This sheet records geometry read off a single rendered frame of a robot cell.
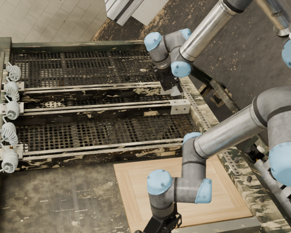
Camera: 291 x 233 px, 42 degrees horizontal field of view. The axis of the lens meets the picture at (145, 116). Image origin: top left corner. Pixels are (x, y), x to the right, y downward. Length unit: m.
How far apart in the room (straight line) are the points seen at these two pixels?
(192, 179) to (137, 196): 0.70
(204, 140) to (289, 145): 0.34
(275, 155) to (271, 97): 0.15
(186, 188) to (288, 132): 0.40
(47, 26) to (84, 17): 0.68
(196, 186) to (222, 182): 0.82
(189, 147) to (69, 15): 5.98
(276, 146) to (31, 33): 6.58
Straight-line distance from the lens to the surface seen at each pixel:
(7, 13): 7.08
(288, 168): 0.83
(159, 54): 1.59
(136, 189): 1.83
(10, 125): 1.90
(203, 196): 1.13
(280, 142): 0.84
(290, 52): 1.55
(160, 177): 1.12
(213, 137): 1.08
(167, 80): 1.68
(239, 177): 1.96
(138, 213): 1.72
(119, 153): 1.95
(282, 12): 1.54
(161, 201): 1.15
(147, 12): 5.48
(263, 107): 0.93
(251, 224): 1.77
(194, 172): 1.14
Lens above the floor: 2.33
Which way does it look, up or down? 31 degrees down
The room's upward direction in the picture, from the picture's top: 63 degrees counter-clockwise
